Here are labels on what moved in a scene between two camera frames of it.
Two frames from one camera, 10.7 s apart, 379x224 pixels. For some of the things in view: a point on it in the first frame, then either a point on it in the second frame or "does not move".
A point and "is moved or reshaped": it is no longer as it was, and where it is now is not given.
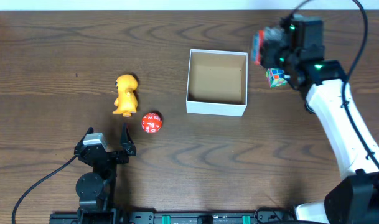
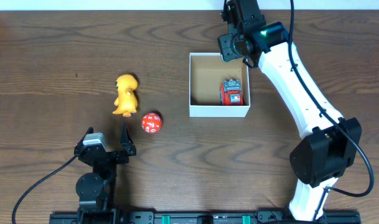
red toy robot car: (256, 46) is moved or reshaped
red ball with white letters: (151, 122) does not move
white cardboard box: (217, 83) does not move
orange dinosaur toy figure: (126, 100) does not move
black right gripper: (268, 55) to (226, 50)
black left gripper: (109, 155) does not move
